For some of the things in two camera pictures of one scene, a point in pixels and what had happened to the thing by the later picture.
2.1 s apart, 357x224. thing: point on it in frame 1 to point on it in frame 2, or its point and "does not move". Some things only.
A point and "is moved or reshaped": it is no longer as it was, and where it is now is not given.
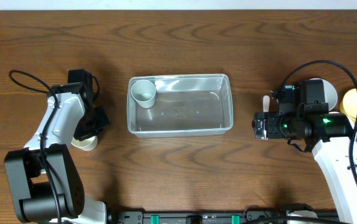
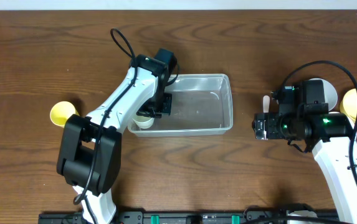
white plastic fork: (266, 103) does not move
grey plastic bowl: (330, 94) does not move
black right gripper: (260, 125) does not move
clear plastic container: (179, 105) does not move
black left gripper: (90, 125) to (158, 106)
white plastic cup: (86, 145) is moved or reshaped
